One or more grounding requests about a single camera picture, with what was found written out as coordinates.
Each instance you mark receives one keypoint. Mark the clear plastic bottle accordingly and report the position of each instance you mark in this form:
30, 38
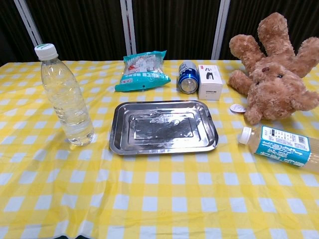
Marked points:
67, 104

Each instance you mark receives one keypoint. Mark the rectangular metal tray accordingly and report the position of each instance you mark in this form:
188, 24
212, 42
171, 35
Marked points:
162, 129

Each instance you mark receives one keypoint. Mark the tea bottle with teal label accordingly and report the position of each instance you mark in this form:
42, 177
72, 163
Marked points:
284, 147

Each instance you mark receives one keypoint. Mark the teal snack bag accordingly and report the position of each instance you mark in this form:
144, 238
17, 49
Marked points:
142, 74

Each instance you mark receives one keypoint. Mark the blue drink can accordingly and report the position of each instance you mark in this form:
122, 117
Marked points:
188, 79

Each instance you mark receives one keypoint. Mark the small white carton box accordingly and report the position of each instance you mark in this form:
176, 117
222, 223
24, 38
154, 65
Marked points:
210, 87

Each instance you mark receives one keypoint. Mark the yellow checkered tablecloth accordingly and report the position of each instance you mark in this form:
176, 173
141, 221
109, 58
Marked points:
159, 194

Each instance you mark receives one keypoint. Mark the small white round cap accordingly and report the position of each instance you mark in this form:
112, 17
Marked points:
236, 108

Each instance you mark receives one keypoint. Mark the black corrugated partition panel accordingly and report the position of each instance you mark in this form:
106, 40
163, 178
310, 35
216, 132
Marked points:
82, 27
244, 17
10, 30
174, 27

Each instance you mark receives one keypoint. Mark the brown plush teddy bear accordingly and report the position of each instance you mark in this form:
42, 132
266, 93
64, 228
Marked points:
274, 82

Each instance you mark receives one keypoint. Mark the white partition post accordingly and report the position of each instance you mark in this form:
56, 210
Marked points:
125, 25
28, 23
220, 30

